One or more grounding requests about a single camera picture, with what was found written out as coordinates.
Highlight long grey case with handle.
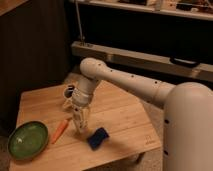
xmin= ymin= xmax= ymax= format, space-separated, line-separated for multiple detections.
xmin=71 ymin=41 xmax=213 ymax=82

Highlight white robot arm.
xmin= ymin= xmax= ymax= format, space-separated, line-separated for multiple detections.
xmin=71 ymin=58 xmax=213 ymax=171

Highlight blue sponge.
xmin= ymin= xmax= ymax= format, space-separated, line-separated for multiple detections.
xmin=87 ymin=127 xmax=109 ymax=150

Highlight wooden table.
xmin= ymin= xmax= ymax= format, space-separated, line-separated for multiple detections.
xmin=10 ymin=82 xmax=161 ymax=171

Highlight white plastic bottle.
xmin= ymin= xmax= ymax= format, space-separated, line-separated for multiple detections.
xmin=78 ymin=108 xmax=89 ymax=133

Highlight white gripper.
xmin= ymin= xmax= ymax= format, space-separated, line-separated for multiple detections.
xmin=71 ymin=93 xmax=93 ymax=131

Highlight orange carrot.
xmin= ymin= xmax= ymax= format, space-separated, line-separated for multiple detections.
xmin=51 ymin=119 xmax=69 ymax=144

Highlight metal pole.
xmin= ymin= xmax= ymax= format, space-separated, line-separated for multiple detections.
xmin=74 ymin=0 xmax=85 ymax=45

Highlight green bowl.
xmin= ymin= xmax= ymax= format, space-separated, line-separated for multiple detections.
xmin=7 ymin=121 xmax=49 ymax=160

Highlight cluttered shelf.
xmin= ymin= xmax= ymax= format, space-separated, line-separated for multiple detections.
xmin=69 ymin=0 xmax=213 ymax=21

